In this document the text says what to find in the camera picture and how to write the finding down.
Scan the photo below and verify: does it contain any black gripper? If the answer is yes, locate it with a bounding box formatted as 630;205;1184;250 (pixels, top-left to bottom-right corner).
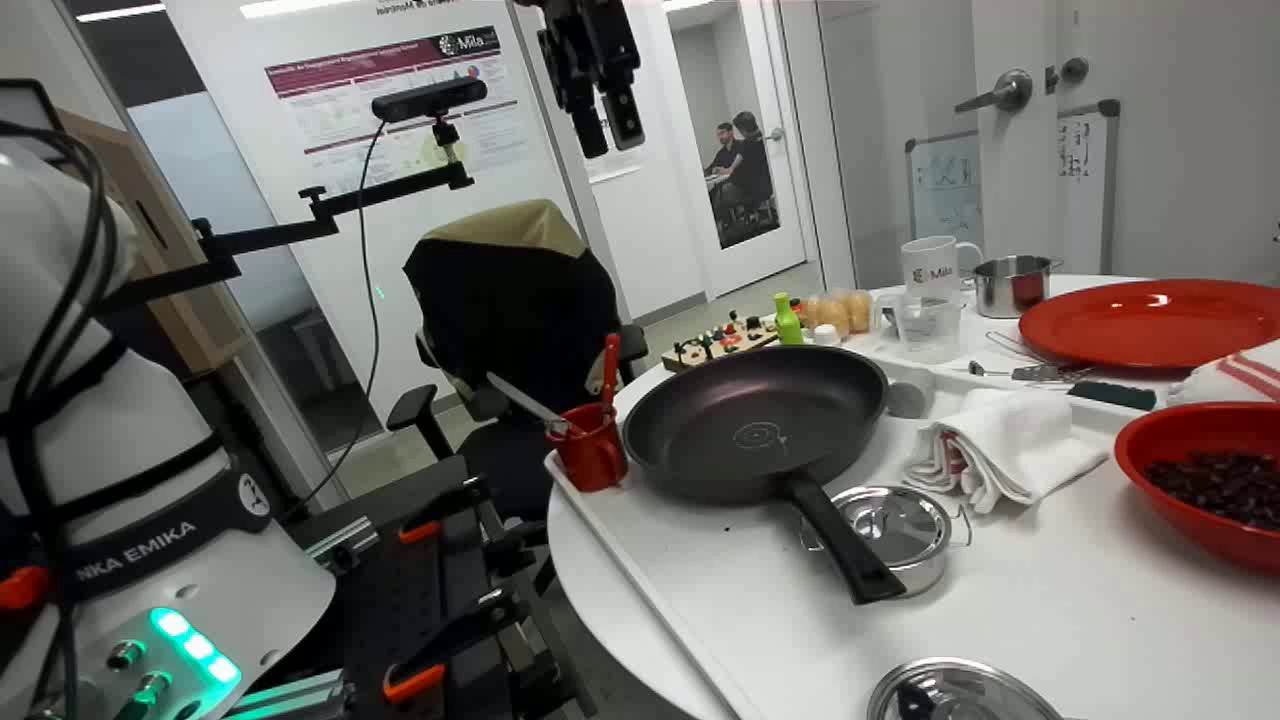
514;0;648;160

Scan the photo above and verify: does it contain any black frying pan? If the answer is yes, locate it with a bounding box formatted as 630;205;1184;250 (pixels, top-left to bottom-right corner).
622;341;912;610

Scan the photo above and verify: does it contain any white cloth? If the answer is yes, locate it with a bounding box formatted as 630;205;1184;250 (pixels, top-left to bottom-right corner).
915;388;1111;516

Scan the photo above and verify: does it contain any black office chair beige cover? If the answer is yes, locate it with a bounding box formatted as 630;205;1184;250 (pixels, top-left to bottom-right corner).
385;197;654;531

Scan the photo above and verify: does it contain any poster with purple banner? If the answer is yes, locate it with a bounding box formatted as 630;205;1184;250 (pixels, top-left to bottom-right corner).
262;26;526;166

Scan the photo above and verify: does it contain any orange utensil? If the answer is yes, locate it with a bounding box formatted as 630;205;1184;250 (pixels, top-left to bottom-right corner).
591;333;630;414

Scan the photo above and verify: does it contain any toy sushi board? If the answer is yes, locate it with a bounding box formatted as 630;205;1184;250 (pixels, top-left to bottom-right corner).
662;313;783;376

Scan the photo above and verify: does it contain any green bottle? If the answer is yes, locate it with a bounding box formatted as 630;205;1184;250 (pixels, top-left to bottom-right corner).
772;291;811;354

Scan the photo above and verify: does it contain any brown egg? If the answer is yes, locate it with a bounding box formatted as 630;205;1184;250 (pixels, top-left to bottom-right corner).
837;289;879;337
799;291;844;341

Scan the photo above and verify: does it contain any red cup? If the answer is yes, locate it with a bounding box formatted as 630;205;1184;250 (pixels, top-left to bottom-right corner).
544;400;631;496

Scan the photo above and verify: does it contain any small whiteboard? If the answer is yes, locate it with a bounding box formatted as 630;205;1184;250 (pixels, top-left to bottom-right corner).
906;127;989;254

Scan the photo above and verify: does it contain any clear glass cup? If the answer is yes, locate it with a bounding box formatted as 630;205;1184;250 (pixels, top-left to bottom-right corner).
894;291;969;363
900;234;985;307

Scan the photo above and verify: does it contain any small gray round object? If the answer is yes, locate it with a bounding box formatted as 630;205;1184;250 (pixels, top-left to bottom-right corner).
886;376;941;424

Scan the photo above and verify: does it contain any steel cup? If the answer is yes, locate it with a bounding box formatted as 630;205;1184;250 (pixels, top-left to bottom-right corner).
972;254;1055;320

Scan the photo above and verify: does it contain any brown wooden board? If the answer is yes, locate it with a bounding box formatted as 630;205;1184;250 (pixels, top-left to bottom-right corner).
55;103;255;380

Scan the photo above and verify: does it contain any silver deadbolt knob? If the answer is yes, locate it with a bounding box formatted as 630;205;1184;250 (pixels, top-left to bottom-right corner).
1039;54;1093;98

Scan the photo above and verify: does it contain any white paper board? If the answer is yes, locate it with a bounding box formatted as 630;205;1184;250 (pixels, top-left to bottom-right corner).
1055;98;1123;275

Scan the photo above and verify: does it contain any small lidded steel pot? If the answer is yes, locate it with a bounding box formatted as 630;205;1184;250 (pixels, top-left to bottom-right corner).
803;479;977;600

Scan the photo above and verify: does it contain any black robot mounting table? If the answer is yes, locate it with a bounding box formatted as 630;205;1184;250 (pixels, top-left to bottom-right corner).
286;464;606;720

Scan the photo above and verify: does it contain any red plate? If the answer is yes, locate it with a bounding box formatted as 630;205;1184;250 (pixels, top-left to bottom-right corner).
1017;275;1280;376

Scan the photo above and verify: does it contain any green silver bar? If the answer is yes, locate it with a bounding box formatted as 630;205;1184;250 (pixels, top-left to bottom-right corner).
220;663;353;720

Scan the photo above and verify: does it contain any red striped white towel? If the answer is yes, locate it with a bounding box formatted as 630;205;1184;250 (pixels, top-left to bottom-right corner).
1176;337;1280;409

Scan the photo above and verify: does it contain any shallow steel bowl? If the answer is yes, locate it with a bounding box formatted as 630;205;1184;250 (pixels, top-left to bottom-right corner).
864;651;1069;720

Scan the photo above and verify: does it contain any red bowl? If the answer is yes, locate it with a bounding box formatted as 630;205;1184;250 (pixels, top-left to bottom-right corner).
1111;400;1280;577

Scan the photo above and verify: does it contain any dark beans pile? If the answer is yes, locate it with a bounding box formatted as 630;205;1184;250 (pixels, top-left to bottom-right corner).
1147;453;1280;531

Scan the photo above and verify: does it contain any black camera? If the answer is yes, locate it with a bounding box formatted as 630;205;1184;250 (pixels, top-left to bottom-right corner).
367;74;491;127

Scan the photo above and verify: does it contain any thin camera cable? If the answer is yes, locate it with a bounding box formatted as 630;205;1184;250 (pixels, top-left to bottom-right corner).
302;116;392;511

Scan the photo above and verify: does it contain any silver utensil handle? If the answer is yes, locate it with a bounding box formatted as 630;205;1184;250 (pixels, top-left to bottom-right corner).
484;372;573;436

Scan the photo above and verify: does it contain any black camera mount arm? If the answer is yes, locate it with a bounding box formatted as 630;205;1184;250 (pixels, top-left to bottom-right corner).
98;116;480;316

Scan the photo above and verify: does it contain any silver door lever handle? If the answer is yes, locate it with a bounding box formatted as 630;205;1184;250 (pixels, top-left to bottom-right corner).
953;67;1035;116

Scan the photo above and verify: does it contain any orange handled clamp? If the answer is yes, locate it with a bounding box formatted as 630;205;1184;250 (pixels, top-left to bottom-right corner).
377;658;452;711
392;516;452;551
0;563;55;615

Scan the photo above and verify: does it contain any black handled knife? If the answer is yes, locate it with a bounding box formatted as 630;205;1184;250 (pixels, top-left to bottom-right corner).
965;355;1161;414

